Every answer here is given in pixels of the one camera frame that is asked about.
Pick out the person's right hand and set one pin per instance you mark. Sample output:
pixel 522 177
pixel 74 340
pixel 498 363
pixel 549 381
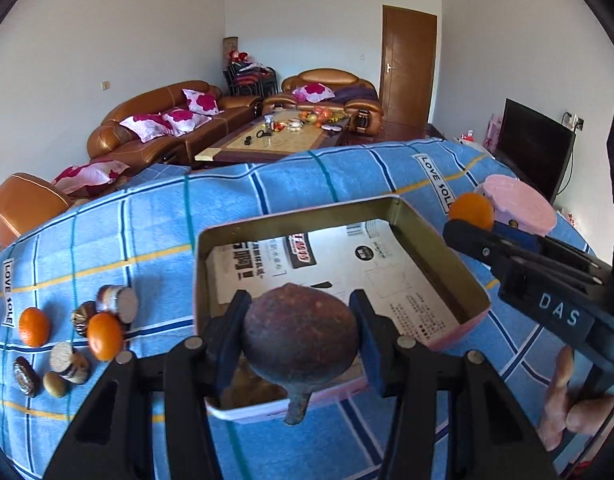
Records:
pixel 561 413

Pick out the dark striped oval toy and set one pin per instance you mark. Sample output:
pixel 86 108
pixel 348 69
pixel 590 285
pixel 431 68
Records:
pixel 27 379

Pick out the pink floral cushion on floor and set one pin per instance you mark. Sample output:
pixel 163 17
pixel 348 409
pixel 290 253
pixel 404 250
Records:
pixel 73 179

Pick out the dark brown round fruit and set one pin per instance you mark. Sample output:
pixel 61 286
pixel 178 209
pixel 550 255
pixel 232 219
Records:
pixel 299 338

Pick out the large orange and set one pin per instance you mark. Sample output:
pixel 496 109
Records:
pixel 474 209

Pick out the brown leather near chair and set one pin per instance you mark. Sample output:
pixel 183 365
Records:
pixel 27 202

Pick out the brown leather armchair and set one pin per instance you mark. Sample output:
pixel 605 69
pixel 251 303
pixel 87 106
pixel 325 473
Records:
pixel 338 90

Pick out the pink rectangular tin box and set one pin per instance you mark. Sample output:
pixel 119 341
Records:
pixel 380 245

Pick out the brown leather three-seat sofa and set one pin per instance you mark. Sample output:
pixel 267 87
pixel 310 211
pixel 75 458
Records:
pixel 170 125

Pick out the dark chocolate round toy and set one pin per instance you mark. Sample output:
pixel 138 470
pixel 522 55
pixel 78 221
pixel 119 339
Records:
pixel 81 317

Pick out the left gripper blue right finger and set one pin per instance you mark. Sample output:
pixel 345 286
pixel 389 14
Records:
pixel 377 345

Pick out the stacked dark chairs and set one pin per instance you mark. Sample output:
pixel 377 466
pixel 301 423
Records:
pixel 245 79

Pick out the layered cylinder cake toy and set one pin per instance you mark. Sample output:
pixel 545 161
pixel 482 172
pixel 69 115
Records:
pixel 118 300

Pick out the brown wooden door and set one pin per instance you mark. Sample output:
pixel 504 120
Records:
pixel 409 44

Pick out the wooden coffee table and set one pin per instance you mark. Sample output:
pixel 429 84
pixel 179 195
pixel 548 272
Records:
pixel 277 135

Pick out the small olive pebble toy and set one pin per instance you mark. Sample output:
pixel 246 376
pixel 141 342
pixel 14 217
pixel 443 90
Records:
pixel 55 384

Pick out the orange tangerine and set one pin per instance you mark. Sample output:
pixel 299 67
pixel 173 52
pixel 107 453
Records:
pixel 105 337
pixel 34 327

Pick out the pink cartoon lidded cup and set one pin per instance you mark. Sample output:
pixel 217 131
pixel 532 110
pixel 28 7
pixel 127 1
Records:
pixel 518 205

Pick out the blue plaid table cloth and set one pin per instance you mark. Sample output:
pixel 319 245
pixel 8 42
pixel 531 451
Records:
pixel 144 237

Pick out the black television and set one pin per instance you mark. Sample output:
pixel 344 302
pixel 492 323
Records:
pixel 535 147

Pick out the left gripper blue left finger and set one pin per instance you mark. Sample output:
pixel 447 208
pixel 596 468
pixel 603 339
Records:
pixel 224 343

